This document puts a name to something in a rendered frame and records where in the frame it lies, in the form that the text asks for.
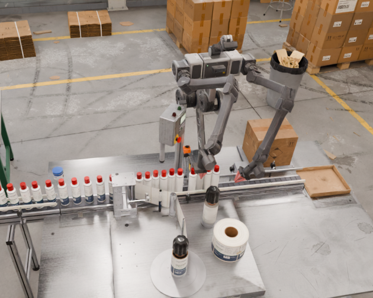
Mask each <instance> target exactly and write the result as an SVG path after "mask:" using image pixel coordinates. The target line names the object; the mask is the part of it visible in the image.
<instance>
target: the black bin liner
mask: <svg viewBox="0 0 373 298"><path fill-rule="evenodd" d="M286 52H287V56H289V57H290V55H291V54H292V51H286ZM298 64H299V68H290V67H285V66H282V65H280V62H279V60H278V56H277V53H274V54H273V55H272V57H271V61H270V65H271V66H272V68H273V69H274V70H277V71H279V72H282V73H290V74H292V75H301V74H303V73H304V72H306V70H307V66H308V60H307V59H306V58H305V57H304V56H303V57H302V58H301V60H300V62H299V63H298Z"/></svg>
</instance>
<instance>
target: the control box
mask: <svg viewBox="0 0 373 298"><path fill-rule="evenodd" d="M178 106H179V105H178V104H175V103H171V104H170V105H169V106H168V108H167V109H166V110H165V111H164V113H163V114H162V115H161V116H160V117H159V142H160V143H162V144H166V145H169V146H171V147H173V146H174V145H175V144H176V143H177V141H176V138H177V137H181V136H182V134H183V133H184V132H185V126H184V127H183V128H182V129H181V131H180V132H179V127H180V126H181V125H182V124H181V125H179V124H180V117H181V116H182V115H183V113H184V112H185V111H187V109H186V108H184V106H183V107H182V108H181V109H182V110H181V111H177V108H178ZM173 112H176V117H172V113H173ZM185 119H186V118H185ZM183 122H184V121H183ZM183 122H182V123H183Z"/></svg>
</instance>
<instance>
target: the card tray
mask: <svg viewBox="0 0 373 298"><path fill-rule="evenodd" d="M296 173H297V174H298V175H299V176H300V177H301V179H302V180H304V179H305V180H306V182H305V183H304V185H305V186H304V187H305V189H306V191H307V193H308V194H309V196H310V197H320V196H331V195H341V194H347V193H350V192H351V188H350V187H349V185H348V184H347V182H346V181H345V179H344V178H343V177H342V175H341V174H340V172H339V171H338V169H337V168H336V166H335V165H334V164H333V165H326V166H314V167H303V169H302V170H296Z"/></svg>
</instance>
